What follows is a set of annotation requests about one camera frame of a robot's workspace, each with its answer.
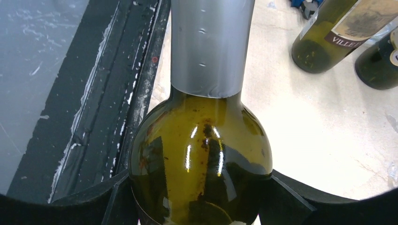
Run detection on blue handled pliers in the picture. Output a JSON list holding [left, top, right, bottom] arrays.
[[291, 0, 322, 20]]

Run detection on dark bottle black cap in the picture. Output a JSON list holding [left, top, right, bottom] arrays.
[[355, 28, 398, 90]]

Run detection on dark green bottle silver cap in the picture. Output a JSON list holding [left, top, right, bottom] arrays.
[[291, 0, 398, 74]]

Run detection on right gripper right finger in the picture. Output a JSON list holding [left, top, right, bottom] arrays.
[[259, 170, 398, 225]]

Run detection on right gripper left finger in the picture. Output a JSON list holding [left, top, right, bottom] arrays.
[[0, 169, 140, 225]]

